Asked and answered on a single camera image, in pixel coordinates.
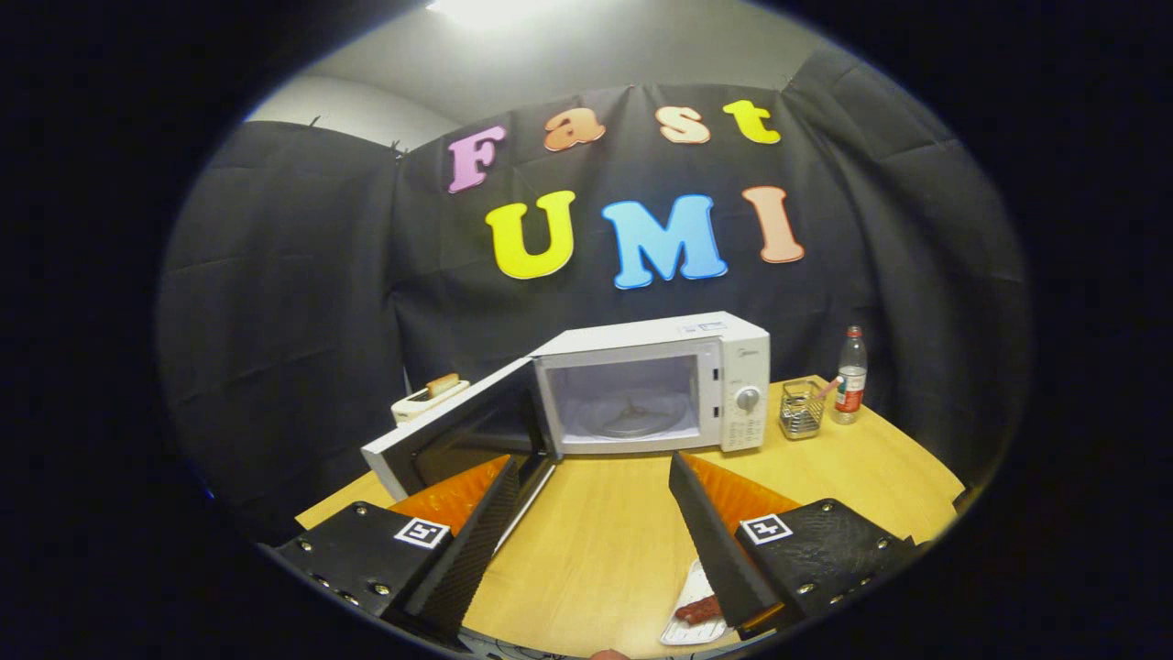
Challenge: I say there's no clear plastic bottle red cap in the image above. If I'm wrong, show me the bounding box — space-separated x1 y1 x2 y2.
830 325 869 425

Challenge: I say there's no wire mesh basket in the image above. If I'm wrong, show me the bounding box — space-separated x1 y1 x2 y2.
779 379 826 441

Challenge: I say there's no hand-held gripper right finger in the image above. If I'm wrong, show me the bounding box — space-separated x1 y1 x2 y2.
668 451 917 633

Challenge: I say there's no glass turntable plate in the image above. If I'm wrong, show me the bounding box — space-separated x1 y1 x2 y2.
600 399 688 439

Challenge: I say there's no red meat piece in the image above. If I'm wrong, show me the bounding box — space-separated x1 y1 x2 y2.
674 594 725 627

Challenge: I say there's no bright ceiling light panel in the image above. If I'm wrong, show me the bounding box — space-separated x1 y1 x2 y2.
426 0 569 28

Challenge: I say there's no cream pop-up toaster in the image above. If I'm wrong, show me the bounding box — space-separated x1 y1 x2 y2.
391 380 471 425

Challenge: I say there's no white toaster oven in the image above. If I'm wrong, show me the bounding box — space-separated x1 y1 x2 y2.
361 312 772 551

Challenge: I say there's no white ribbed plate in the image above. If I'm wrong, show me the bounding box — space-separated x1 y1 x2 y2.
660 559 739 646

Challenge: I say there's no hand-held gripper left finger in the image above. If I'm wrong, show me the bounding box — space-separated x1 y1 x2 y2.
275 454 523 643

